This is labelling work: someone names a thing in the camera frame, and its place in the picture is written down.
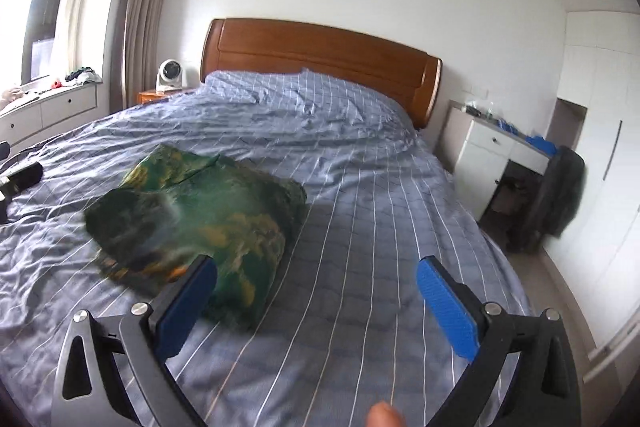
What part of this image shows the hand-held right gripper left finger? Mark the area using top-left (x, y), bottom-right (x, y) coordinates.
top-left (50, 254), bottom-right (218, 427)

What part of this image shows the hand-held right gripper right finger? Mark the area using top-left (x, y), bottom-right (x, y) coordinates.
top-left (416, 256), bottom-right (583, 427)

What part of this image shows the green printed jacket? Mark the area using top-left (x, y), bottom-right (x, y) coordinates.
top-left (82, 143), bottom-right (308, 333)

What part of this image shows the pile of clothes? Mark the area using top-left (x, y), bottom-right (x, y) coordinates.
top-left (64, 67), bottom-right (103, 86)

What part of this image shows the person's right hand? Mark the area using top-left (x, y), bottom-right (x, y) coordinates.
top-left (366, 401), bottom-right (407, 427)

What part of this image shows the chair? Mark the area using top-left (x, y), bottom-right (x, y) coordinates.
top-left (500, 172), bottom-right (546, 255)

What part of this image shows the white desk with drawers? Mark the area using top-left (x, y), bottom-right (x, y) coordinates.
top-left (435, 101), bottom-right (558, 223)

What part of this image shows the dark jacket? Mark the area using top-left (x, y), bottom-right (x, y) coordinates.
top-left (530, 146), bottom-right (586, 238)

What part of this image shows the white wardrobe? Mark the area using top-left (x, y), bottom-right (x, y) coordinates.
top-left (542, 9), bottom-right (640, 353)

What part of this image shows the blue cloth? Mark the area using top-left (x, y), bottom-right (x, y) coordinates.
top-left (497, 119), bottom-right (558, 155)

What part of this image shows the black device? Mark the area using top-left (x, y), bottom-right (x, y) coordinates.
top-left (0, 141), bottom-right (45, 224)

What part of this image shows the wooden nightstand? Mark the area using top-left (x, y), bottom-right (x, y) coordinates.
top-left (137, 88), bottom-right (193, 106)

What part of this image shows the blue checked pillow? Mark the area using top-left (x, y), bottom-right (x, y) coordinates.
top-left (202, 68), bottom-right (313, 105)

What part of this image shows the white desk fan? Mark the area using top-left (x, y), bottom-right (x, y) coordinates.
top-left (156, 59), bottom-right (186, 94)

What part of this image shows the white window bench cabinet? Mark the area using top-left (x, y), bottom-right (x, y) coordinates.
top-left (0, 82), bottom-right (98, 155)

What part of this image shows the wooden headboard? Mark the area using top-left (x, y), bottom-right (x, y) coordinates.
top-left (200, 18), bottom-right (443, 131)

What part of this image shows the beige curtain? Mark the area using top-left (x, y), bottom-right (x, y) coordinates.
top-left (122, 0), bottom-right (181, 108)

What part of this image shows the white sheer curtain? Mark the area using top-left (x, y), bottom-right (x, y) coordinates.
top-left (52, 0), bottom-right (98, 80)

